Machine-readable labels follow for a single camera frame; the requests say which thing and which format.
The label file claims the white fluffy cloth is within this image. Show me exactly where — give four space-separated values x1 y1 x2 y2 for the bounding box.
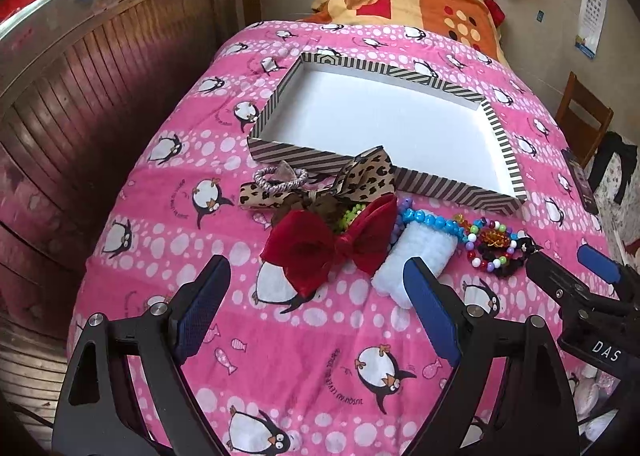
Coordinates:
572 371 631 452

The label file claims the red velvet hair bow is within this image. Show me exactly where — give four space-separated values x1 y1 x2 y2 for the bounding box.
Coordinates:
261 195 399 298

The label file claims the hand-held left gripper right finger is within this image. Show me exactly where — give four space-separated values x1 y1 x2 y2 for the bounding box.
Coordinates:
402 256 583 456

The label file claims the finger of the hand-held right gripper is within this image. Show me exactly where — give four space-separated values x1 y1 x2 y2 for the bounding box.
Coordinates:
576 243 640 307
522 246 601 317

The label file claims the multicolour bead bracelet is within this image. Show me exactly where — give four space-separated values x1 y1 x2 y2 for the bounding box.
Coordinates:
452 213 521 277

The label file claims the black garment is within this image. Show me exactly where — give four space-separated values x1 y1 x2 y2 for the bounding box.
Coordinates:
587 131 638 204

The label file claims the pink penguin print blanket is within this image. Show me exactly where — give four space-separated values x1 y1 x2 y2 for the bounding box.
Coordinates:
65 19 608 456

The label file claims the grey white hair tie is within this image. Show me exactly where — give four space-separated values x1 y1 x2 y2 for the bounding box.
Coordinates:
253 161 307 193

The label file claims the floral patterned cloth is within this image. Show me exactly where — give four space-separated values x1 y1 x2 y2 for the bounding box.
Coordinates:
590 151 640 257

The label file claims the green bead bracelet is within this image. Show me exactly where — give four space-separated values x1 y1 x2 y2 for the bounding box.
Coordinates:
334 203 368 235

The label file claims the orange floral blanket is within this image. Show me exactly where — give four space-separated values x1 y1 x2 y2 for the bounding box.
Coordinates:
297 0 507 60

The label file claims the wall calendar poster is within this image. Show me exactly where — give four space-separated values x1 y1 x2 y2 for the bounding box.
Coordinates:
572 0 612 60

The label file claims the black remote control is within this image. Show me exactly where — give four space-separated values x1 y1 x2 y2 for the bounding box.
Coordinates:
561 149 598 216

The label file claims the wooden chair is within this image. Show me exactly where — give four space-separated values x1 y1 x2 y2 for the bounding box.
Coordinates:
555 70 615 169

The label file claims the blue bead bracelet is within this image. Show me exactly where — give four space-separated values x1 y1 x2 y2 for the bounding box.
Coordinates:
397 206 463 239

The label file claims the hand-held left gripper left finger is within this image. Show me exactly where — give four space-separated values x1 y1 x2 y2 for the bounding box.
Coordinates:
51 255 236 456

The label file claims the leopard print hair bow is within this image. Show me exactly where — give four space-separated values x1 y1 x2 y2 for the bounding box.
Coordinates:
239 147 396 227

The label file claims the striped shallow cardboard box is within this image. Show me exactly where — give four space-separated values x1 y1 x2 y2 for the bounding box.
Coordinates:
247 52 528 213

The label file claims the black scrunchie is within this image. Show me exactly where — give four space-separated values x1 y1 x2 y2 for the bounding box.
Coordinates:
475 231 543 279

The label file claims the orange bead bracelet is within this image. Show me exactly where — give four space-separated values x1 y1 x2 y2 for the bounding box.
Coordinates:
477 229 513 252

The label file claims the white fluffy hair band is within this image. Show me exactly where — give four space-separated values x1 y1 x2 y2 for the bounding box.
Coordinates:
371 222 458 307

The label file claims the purple bead bracelet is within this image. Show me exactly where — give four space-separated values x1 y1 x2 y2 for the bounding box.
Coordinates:
385 193 416 257

